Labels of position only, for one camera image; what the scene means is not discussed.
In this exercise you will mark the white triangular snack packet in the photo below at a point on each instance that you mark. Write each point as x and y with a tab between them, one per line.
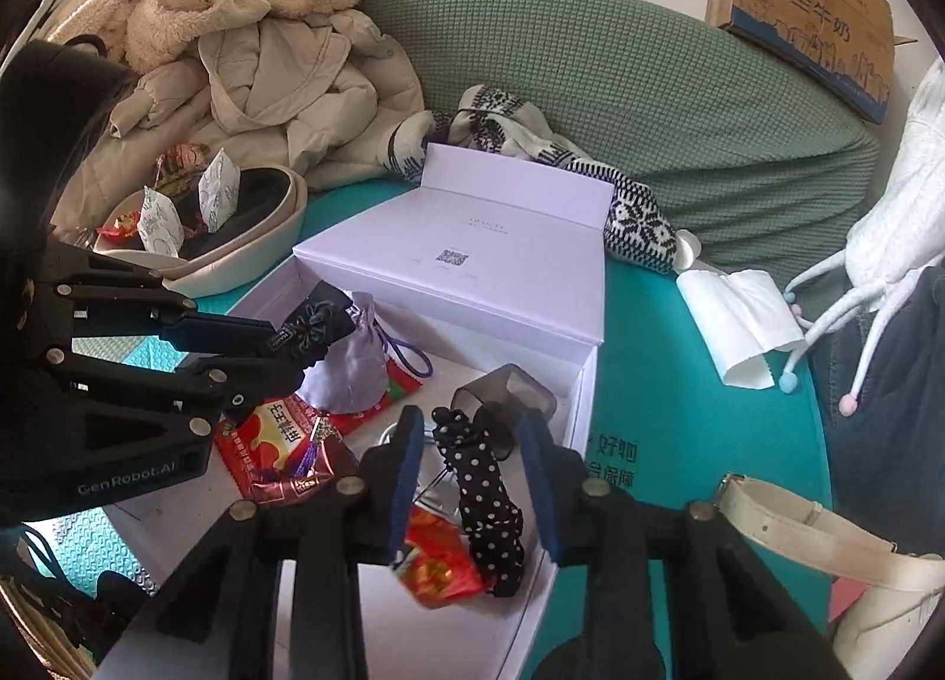
159	224
218	192

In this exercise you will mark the black white patterned knit scarf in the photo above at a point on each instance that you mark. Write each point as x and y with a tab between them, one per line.
489	119

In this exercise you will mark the white leather handbag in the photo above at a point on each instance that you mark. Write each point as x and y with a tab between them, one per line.
900	594

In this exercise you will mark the red gold snack packet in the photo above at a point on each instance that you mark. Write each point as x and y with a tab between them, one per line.
433	564

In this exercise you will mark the grey transparent earbuds case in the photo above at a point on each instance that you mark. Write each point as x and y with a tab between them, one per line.
496	401

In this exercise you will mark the polka dot hair scrunchie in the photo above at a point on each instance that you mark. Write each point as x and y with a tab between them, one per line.
491	520

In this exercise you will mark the white knit tasselled hat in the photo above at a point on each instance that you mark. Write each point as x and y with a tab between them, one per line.
889	248

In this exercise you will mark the lavender tasselled sachet pouch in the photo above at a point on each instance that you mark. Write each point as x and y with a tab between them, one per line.
354	377

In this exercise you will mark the beige bucket hat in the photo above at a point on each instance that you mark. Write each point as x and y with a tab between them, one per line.
263	230

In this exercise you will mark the dark navy sweatshirt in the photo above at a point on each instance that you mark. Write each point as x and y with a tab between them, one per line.
886	460

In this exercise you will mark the flat red snack packet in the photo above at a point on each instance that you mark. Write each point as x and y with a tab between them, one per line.
275	429

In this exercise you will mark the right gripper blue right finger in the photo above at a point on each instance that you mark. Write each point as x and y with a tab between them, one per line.
555	478

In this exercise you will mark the white cardboard storage box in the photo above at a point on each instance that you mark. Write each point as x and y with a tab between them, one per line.
489	261

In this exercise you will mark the pink card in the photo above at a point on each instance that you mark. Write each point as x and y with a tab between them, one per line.
843	594

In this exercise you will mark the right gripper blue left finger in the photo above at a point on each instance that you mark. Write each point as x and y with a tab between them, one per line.
390	472

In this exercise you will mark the green bed cover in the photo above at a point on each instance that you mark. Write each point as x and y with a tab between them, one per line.
766	167

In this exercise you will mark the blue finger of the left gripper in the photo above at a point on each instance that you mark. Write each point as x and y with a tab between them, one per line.
243	380
220	334

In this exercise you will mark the milk cardboard carton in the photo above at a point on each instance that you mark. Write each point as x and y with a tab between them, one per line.
846	45

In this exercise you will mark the red candy in hat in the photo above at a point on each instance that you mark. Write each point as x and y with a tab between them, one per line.
121	228

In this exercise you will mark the beige puffy jacket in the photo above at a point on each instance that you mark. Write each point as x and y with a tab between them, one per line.
312	86

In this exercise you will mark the teal bubble mailer mat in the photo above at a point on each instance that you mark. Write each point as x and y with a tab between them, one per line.
671	589

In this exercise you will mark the dark red candy packet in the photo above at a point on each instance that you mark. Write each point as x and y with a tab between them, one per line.
321	460

